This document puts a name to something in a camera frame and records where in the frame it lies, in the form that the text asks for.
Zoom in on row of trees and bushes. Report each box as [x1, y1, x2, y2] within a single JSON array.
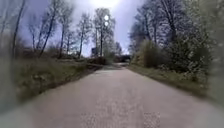
[[128, 0, 224, 79]]

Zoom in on grass verge with dry leaves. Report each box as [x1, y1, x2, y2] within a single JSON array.
[[11, 57, 104, 101]]

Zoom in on distant bridge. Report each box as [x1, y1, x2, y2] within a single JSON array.
[[116, 54, 132, 63]]

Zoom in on grass verge along trees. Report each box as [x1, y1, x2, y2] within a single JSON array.
[[127, 63, 214, 99]]

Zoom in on grey asphalt path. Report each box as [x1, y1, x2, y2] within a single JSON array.
[[0, 64, 224, 128]]

